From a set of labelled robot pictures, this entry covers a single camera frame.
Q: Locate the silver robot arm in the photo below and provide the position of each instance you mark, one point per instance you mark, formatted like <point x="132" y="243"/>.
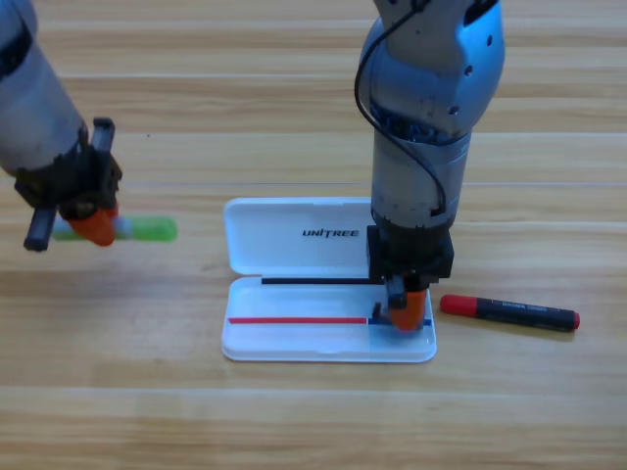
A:
<point x="34" y="98"/>

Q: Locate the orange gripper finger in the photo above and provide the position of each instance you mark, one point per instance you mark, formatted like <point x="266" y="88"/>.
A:
<point x="113" y="212"/>
<point x="98" y="227"/>
<point x="411" y="311"/>

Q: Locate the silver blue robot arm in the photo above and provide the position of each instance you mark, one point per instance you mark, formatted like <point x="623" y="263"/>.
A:
<point x="431" y="98"/>

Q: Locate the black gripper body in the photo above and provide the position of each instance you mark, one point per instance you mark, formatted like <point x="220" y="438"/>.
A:
<point x="83" y="171"/>
<point x="411" y="254"/>

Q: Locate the green highlighter pen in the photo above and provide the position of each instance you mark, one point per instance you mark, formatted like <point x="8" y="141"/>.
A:
<point x="152" y="229"/>

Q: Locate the white Unitree pencil case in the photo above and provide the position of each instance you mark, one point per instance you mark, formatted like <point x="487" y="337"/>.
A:
<point x="294" y="254"/>

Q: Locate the red and black marker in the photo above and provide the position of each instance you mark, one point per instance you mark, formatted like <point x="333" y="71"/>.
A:
<point x="509" y="311"/>

